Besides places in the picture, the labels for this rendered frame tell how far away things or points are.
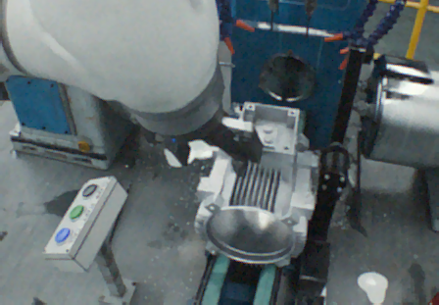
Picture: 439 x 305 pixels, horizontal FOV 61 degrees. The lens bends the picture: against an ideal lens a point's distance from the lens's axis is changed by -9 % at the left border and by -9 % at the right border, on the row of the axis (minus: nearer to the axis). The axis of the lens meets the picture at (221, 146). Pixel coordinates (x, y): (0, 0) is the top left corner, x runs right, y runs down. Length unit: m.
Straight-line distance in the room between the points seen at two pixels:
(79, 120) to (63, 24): 0.85
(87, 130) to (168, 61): 0.84
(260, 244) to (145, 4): 0.63
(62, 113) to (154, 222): 0.36
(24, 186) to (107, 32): 0.99
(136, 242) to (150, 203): 0.12
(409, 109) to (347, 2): 0.37
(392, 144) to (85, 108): 0.71
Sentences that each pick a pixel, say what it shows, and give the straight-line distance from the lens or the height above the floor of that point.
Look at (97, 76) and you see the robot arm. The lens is 0.26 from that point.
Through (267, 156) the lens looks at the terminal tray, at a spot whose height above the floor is 1.13.
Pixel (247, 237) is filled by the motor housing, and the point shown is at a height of 0.94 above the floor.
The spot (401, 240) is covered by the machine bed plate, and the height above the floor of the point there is 0.80.
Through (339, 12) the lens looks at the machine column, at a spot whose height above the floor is 1.17.
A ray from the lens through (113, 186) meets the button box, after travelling 0.72.
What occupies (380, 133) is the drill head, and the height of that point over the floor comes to 1.06.
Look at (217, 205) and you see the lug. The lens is 0.65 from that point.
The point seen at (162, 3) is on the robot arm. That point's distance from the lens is 0.21.
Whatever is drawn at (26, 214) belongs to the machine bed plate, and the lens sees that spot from 1.11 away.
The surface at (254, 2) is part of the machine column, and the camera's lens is 1.12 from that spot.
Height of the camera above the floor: 1.59
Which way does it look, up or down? 42 degrees down
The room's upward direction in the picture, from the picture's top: straight up
